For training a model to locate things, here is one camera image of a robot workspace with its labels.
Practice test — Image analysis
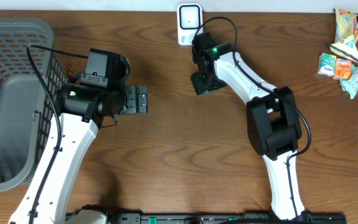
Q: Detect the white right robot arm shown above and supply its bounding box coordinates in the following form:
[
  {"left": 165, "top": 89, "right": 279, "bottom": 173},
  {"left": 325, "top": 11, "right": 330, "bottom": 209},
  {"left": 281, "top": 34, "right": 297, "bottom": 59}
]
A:
[{"left": 192, "top": 43, "right": 305, "bottom": 220}]

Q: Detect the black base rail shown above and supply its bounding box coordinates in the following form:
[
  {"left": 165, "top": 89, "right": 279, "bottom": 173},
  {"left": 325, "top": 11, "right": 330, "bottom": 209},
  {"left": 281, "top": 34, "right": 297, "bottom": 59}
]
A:
[{"left": 65, "top": 212, "right": 347, "bottom": 224}]

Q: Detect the light blue wipes pack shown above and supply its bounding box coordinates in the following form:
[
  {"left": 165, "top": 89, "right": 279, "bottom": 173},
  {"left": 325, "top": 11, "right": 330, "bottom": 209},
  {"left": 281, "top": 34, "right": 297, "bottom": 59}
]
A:
[{"left": 339, "top": 65, "right": 358, "bottom": 99}]

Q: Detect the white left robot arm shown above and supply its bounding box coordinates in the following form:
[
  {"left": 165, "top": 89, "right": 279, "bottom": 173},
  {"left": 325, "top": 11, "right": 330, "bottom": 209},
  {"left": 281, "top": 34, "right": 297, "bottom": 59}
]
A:
[{"left": 9, "top": 83, "right": 148, "bottom": 223}]

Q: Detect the teal tissue pack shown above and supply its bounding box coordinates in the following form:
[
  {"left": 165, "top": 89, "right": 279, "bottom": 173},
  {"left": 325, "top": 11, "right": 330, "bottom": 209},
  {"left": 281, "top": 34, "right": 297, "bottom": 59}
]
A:
[{"left": 317, "top": 53, "right": 336, "bottom": 77}]

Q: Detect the orange white snack bag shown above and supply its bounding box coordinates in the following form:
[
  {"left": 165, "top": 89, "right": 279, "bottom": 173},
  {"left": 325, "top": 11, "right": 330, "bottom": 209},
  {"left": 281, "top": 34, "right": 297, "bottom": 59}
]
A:
[{"left": 329, "top": 8, "right": 358, "bottom": 63}]

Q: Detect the orange tissue pack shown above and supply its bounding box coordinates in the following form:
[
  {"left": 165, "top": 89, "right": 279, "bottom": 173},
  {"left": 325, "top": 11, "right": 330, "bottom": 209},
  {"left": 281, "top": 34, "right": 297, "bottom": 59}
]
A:
[{"left": 333, "top": 58, "right": 352, "bottom": 80}]

